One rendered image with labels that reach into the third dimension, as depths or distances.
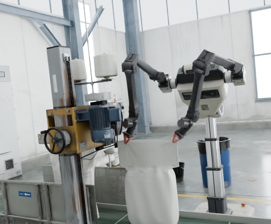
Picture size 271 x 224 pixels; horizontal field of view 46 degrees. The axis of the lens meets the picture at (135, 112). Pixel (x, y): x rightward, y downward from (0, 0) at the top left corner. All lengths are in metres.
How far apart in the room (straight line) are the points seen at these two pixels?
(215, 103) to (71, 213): 1.38
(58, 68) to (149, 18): 9.34
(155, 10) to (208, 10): 1.83
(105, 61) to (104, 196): 1.40
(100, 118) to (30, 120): 5.33
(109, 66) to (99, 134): 0.48
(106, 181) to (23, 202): 0.74
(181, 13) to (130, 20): 1.78
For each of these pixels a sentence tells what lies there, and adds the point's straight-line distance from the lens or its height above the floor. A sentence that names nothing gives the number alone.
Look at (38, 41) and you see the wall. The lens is 7.88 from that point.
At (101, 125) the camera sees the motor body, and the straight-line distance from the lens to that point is 2.11.
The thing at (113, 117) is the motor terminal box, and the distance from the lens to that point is 2.10.
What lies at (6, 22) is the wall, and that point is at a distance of 7.36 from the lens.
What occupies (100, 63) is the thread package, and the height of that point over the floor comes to 1.62.
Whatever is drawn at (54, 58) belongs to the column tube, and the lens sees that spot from 2.22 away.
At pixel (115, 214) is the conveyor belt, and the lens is 2.85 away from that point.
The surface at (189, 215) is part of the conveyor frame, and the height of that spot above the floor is 0.39.
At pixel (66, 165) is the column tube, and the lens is 2.25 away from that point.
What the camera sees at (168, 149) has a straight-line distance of 2.34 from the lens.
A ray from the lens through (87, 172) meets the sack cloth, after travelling 2.68.
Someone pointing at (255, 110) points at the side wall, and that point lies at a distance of 10.22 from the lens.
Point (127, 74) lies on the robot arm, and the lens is 2.25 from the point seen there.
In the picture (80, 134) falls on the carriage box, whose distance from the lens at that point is 2.20.
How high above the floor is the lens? 1.38
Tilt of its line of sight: 3 degrees down
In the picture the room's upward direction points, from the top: 6 degrees counter-clockwise
